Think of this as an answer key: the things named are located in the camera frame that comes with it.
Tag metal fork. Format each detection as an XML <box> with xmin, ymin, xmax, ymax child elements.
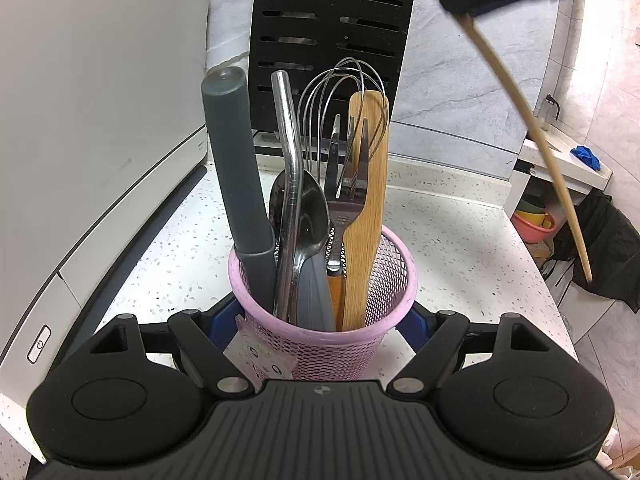
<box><xmin>327</xmin><ymin>115</ymin><xmax>371</xmax><ymax>261</ymax></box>

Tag metal spoon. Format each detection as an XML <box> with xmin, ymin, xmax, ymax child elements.
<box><xmin>270</xmin><ymin>169</ymin><xmax>331</xmax><ymax>321</ymax></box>

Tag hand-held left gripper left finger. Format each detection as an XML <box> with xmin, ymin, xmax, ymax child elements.
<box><xmin>90</xmin><ymin>292</ymin><xmax>256</xmax><ymax>396</ymax></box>

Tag blue cloth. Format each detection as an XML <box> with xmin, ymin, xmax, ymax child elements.
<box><xmin>571</xmin><ymin>145</ymin><xmax>603</xmax><ymax>172</ymax></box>

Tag grey peeler with green end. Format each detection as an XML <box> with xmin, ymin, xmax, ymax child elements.
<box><xmin>201</xmin><ymin>66</ymin><xmax>277</xmax><ymax>313</ymax></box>

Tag grey silicone utensil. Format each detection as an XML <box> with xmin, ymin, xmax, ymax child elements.
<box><xmin>296</xmin><ymin>252</ymin><xmax>337</xmax><ymax>333</ymax></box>

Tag white countertop appliance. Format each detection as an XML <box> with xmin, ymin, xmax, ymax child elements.
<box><xmin>0</xmin><ymin>0</ymin><xmax>210</xmax><ymax>396</ymax></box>

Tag metal whisk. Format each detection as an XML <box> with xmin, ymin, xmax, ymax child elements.
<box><xmin>298</xmin><ymin>57</ymin><xmax>388</xmax><ymax>176</ymax></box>

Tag wooden spatula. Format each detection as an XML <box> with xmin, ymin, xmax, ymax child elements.
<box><xmin>342</xmin><ymin>90</ymin><xmax>390</xmax><ymax>332</ymax></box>

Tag white sink counter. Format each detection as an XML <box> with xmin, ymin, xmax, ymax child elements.
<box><xmin>502</xmin><ymin>130</ymin><xmax>613</xmax><ymax>221</ymax></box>

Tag black hanging cloth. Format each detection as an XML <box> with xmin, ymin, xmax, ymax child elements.
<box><xmin>552</xmin><ymin>187</ymin><xmax>640</xmax><ymax>316</ymax></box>

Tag pink mesh utensil cup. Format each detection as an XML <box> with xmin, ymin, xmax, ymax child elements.
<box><xmin>228</xmin><ymin>222</ymin><xmax>418</xmax><ymax>381</ymax></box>

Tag wooden chopstick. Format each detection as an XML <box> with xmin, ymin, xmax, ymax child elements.
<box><xmin>395</xmin><ymin>0</ymin><xmax>593</xmax><ymax>283</ymax></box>

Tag stacked plastic basins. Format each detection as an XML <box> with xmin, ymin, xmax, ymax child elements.
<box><xmin>511</xmin><ymin>197</ymin><xmax>557</xmax><ymax>246</ymax></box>

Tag clear bottle with black cap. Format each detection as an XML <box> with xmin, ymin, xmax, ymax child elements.
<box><xmin>532</xmin><ymin>94</ymin><xmax>560</xmax><ymax>131</ymax></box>

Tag bent metal straw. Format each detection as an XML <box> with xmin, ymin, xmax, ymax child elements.
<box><xmin>271</xmin><ymin>70</ymin><xmax>307</xmax><ymax>323</ymax></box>

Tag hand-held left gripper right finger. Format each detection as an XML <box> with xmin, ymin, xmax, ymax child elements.
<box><xmin>387</xmin><ymin>302</ymin><xmax>546</xmax><ymax>396</ymax></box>

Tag black knife block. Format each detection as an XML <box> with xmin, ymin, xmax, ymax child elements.
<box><xmin>248</xmin><ymin>0</ymin><xmax>418</xmax><ymax>156</ymax></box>

